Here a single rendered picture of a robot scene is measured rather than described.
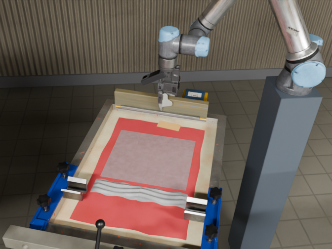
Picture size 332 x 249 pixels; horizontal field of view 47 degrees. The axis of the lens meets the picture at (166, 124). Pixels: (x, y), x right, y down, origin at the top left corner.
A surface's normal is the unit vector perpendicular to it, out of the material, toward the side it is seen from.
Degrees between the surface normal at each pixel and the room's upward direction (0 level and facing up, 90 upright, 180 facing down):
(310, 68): 97
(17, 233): 0
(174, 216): 0
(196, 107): 91
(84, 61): 90
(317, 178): 0
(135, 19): 90
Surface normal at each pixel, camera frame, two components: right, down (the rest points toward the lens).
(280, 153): 0.13, 0.61
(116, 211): 0.04, -0.79
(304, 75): -0.13, 0.69
